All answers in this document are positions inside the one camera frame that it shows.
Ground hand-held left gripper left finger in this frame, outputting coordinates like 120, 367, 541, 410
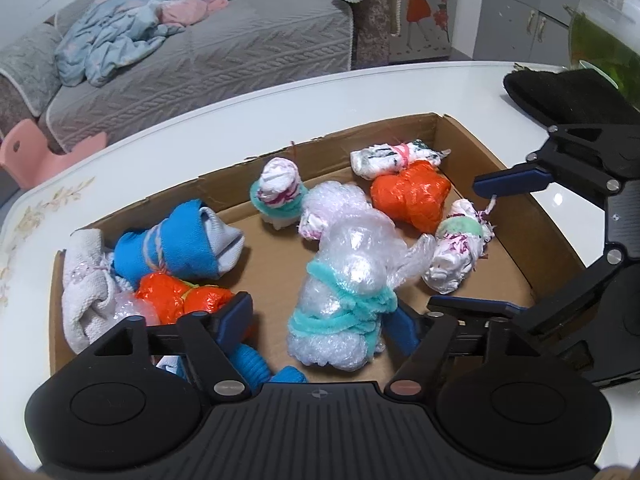
92, 291, 254, 403

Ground light blue blanket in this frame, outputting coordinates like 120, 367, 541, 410
54, 0, 231, 87

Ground shallow cardboard box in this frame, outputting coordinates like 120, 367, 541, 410
48, 112, 586, 378

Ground bubble wrap bundle teal yarn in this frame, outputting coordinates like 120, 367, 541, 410
286, 211, 437, 372

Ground small bubble wrap bundle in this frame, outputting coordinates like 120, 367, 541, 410
112, 289, 152, 322

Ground orange plastic bundle green tie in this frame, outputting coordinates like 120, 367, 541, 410
134, 271, 237, 327

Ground grey sofa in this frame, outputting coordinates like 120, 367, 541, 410
0, 0, 383, 154

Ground floral decorated panel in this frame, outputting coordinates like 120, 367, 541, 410
387, 0, 461, 64

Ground pink plastic stool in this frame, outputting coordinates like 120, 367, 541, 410
0, 120, 109, 187

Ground grey cabinet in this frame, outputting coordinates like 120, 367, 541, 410
472, 0, 587, 64

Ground glass fish tank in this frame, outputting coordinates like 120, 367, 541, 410
565, 0, 640, 107

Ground teal-capped white plastic bundle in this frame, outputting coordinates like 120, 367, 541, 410
249, 157, 309, 232

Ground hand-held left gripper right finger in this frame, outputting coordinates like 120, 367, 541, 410
382, 305, 546, 403

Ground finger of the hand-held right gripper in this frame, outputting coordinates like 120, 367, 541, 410
429, 247, 626, 342
472, 124, 624, 209

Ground bubble wrap bundle purple tie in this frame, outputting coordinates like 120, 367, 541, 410
298, 181, 372, 242

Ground blue striped sock bundle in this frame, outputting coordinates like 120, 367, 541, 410
111, 199, 247, 282

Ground white fluffy cloth bundle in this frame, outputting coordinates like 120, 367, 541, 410
61, 229, 120, 357

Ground pink cloth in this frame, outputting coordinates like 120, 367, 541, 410
157, 0, 229, 26

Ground white bundle pink tie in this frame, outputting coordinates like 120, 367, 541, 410
349, 140, 445, 182

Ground white patterned sock bundle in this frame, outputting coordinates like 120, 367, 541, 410
421, 198, 497, 296

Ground black cloth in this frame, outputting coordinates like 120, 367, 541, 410
502, 69, 640, 134

